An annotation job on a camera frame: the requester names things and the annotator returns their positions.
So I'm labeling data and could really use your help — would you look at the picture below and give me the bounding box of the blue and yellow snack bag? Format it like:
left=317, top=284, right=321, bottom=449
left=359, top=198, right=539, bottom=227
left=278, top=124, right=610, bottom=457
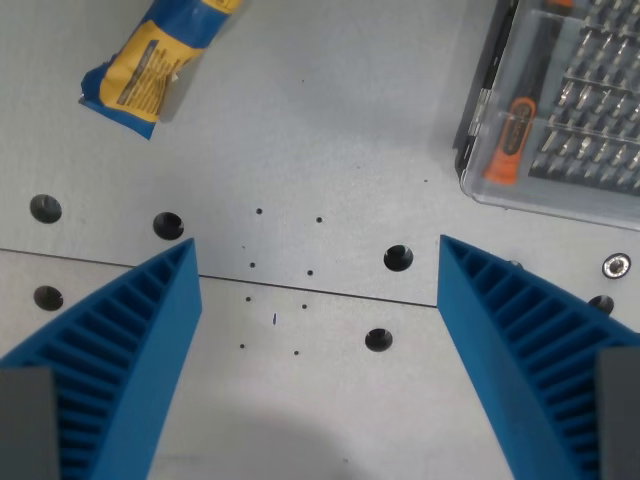
left=77, top=0, right=245, bottom=141

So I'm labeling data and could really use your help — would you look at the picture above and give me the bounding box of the silver socket head bolt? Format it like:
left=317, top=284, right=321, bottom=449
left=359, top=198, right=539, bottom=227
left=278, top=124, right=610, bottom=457
left=602, top=253, right=630, bottom=280

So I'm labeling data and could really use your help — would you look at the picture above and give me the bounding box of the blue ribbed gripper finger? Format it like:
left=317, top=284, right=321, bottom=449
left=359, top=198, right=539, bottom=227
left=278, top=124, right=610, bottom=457
left=436, top=234, right=640, bottom=480
left=0, top=236, right=203, bottom=480

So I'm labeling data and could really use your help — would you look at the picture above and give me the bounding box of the orange and black screwdriver handle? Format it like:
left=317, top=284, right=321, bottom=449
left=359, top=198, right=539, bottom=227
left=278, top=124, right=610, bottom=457
left=481, top=0, right=574, bottom=185

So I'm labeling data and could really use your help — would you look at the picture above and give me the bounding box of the clear plastic screwdriver bit case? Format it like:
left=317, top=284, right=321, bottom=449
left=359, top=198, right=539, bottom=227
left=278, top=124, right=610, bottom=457
left=452, top=0, right=640, bottom=231

